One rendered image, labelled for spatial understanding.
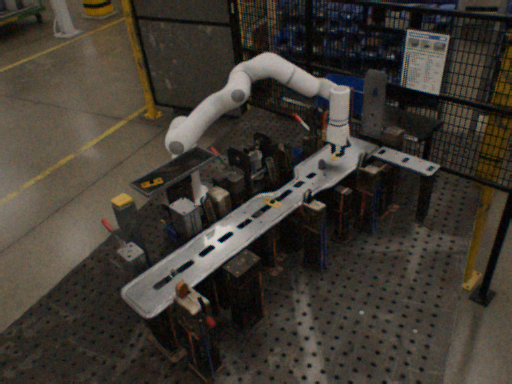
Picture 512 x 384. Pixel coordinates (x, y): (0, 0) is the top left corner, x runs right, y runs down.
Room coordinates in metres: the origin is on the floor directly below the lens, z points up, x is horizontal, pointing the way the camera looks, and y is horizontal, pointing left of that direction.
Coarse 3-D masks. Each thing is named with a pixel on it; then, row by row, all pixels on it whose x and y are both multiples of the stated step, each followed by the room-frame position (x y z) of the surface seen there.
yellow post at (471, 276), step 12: (504, 60) 1.90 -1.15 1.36; (504, 72) 1.89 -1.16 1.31; (504, 96) 1.87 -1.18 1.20; (492, 120) 1.89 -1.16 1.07; (504, 120) 1.85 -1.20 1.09; (492, 144) 1.87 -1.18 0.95; (504, 144) 1.84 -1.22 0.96; (480, 156) 1.90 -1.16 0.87; (504, 156) 1.88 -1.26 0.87; (480, 168) 1.89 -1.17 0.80; (492, 168) 1.85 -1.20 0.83; (492, 180) 1.84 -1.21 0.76; (492, 192) 1.86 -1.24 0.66; (480, 204) 1.86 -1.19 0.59; (480, 216) 1.84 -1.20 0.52; (480, 228) 1.85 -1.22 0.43; (480, 240) 1.89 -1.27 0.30; (468, 264) 1.84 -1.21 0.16; (468, 276) 1.85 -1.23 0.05; (480, 276) 1.88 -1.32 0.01; (468, 288) 1.80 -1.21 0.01
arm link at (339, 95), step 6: (330, 90) 1.84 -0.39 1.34; (336, 90) 1.82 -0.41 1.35; (342, 90) 1.81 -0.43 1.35; (348, 90) 1.82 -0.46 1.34; (330, 96) 1.83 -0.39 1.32; (336, 96) 1.80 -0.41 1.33; (342, 96) 1.79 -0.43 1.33; (348, 96) 1.81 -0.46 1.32; (330, 102) 1.83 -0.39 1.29; (336, 102) 1.80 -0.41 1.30; (342, 102) 1.79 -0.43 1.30; (348, 102) 1.81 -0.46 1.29; (330, 108) 1.83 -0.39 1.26; (336, 108) 1.80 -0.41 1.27; (342, 108) 1.80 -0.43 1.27; (348, 108) 1.82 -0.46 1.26; (330, 114) 1.83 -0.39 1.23; (336, 114) 1.80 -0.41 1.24; (342, 114) 1.80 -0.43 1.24
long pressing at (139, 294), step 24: (336, 144) 1.95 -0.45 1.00; (360, 144) 1.92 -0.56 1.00; (312, 168) 1.76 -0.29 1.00; (336, 168) 1.73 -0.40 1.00; (240, 216) 1.46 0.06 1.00; (264, 216) 1.44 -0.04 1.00; (192, 240) 1.34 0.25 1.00; (216, 240) 1.32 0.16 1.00; (240, 240) 1.31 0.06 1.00; (168, 264) 1.22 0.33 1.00; (216, 264) 1.20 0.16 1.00; (144, 288) 1.12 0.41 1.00; (168, 288) 1.10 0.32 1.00; (144, 312) 1.01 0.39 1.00
